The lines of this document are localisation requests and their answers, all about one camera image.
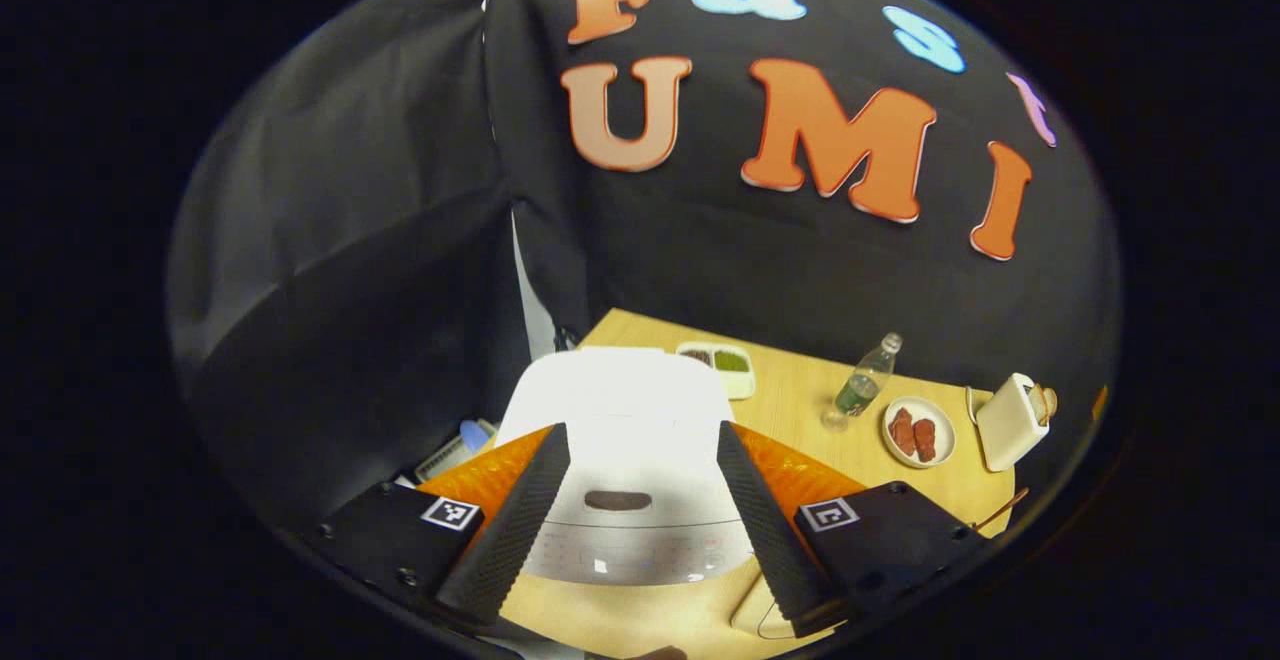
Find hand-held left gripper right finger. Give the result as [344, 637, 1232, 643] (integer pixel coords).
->
[716, 421, 987, 639]

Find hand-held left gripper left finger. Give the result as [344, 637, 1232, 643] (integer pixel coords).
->
[317, 422, 572, 627]

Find white rice cooker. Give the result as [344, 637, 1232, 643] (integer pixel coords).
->
[496, 346, 757, 587]

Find clear plastic rice container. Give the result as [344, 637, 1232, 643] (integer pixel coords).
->
[729, 574, 803, 640]

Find white toaster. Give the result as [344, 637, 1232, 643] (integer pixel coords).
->
[974, 372, 1052, 473]

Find white ribbed tray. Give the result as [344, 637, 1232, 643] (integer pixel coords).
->
[414, 428, 498, 483]

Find white round plate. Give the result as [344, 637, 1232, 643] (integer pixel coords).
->
[881, 396, 958, 469]

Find white divided seasoning tray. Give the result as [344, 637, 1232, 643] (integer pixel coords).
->
[676, 341, 757, 400]

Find clear plastic water bottle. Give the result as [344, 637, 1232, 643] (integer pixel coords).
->
[821, 332, 904, 432]

